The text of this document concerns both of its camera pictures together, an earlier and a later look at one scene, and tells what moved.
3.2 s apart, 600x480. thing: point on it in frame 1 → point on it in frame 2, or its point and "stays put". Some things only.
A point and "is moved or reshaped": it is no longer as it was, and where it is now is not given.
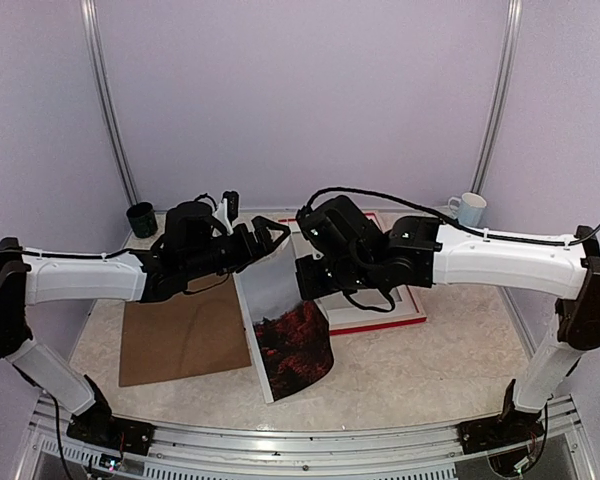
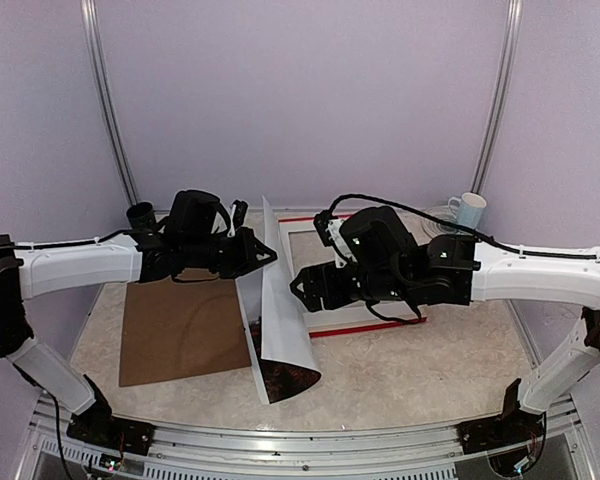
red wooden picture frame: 342,317 → 317,333
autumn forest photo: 293,335 is moved or reshaped
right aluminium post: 501,99 stays put
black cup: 142,219 stays put
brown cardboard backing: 198,332 stays put
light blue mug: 469,208 stays put
